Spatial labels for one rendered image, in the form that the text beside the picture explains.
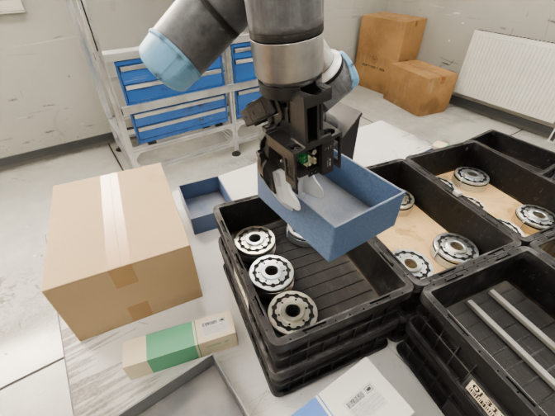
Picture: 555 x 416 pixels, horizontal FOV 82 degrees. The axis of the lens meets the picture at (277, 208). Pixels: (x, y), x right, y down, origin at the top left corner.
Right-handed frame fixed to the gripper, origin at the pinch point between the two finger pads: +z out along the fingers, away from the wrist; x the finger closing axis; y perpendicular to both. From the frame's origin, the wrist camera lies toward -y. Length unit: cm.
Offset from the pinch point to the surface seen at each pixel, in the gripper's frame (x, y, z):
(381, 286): 15.7, 8.6, 28.2
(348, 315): 1.9, 12.7, 19.7
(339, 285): 9.6, 1.7, 30.9
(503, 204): 70, 6, 38
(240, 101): 80, -197, 77
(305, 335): -6.6, 11.6, 18.7
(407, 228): 38, -3, 34
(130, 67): 9, -194, 30
